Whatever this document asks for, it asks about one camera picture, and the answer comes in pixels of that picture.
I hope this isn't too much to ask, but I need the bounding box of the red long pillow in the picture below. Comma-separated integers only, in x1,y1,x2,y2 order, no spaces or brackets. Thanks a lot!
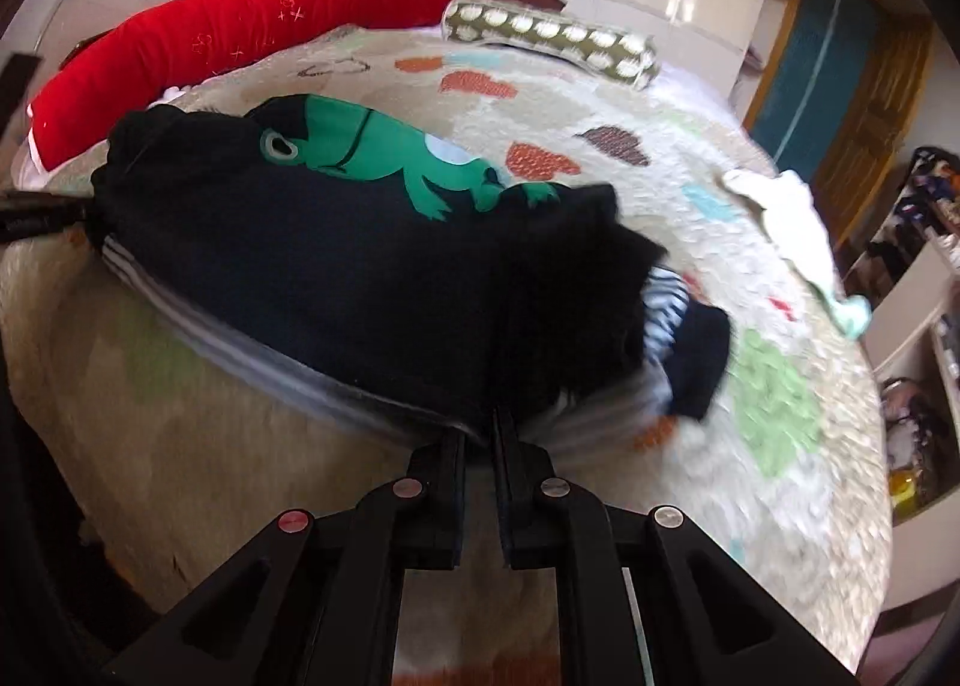
28,0,464,167

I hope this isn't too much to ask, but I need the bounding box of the black frog print sweater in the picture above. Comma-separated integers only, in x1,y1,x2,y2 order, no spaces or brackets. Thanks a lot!
88,94,733,449

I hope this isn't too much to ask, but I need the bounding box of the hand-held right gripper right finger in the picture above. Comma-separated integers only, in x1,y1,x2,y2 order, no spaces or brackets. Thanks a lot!
492,407,860,686

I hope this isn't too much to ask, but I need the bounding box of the white cloth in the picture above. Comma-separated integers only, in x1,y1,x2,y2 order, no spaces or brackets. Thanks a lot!
721,169,874,339

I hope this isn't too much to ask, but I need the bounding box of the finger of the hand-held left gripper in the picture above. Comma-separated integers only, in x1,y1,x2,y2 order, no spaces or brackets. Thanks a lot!
0,191,92,245

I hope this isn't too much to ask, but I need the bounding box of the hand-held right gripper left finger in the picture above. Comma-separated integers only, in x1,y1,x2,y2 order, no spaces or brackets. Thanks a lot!
101,426,467,686

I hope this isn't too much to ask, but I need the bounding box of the wooden door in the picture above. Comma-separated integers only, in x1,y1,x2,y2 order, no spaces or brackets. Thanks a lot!
741,0,935,245

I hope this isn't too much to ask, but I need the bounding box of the cluttered white shelf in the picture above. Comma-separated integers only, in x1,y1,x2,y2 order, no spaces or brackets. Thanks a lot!
844,146,960,526

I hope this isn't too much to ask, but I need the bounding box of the green dotted bolster pillow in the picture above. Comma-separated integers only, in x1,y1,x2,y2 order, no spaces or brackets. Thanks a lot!
441,0,661,92

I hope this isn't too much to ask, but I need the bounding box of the patterned quilt bedspread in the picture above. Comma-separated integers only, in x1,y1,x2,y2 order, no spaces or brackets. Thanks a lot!
0,23,893,686

